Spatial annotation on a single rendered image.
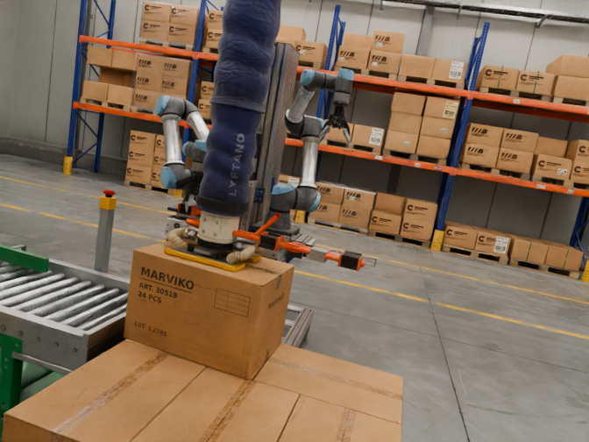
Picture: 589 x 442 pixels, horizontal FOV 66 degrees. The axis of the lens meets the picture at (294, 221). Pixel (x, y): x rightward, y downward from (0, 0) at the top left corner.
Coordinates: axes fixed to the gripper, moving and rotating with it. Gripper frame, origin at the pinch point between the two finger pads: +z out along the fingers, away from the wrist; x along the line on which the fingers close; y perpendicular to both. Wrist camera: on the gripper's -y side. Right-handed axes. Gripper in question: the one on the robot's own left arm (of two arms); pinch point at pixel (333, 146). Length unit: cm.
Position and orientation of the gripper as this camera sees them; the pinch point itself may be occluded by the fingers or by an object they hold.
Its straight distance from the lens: 222.9
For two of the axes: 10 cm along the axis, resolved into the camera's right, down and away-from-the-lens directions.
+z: -1.7, 9.7, 1.6
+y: -2.1, 1.2, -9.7
